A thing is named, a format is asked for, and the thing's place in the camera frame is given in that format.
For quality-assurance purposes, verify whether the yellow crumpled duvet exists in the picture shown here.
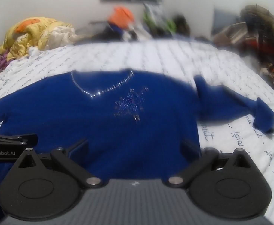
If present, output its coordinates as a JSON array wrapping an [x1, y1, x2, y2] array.
[[0, 17, 77, 61]]

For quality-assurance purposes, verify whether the blue sweater with rhinestones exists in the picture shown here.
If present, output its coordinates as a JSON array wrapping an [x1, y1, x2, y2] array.
[[0, 71, 274, 181]]

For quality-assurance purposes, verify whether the dark bag on floor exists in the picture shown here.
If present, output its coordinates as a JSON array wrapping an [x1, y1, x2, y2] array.
[[80, 21, 128, 43]]

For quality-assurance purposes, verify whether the brown fur-trimmed coat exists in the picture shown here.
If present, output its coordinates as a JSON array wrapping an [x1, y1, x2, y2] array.
[[240, 3, 274, 59]]

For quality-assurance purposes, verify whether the white quilt with script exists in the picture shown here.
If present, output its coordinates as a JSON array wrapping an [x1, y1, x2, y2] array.
[[0, 40, 274, 223]]

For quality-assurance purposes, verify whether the orange cloth item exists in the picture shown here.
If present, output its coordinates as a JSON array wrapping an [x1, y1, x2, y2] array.
[[108, 7, 135, 29]]

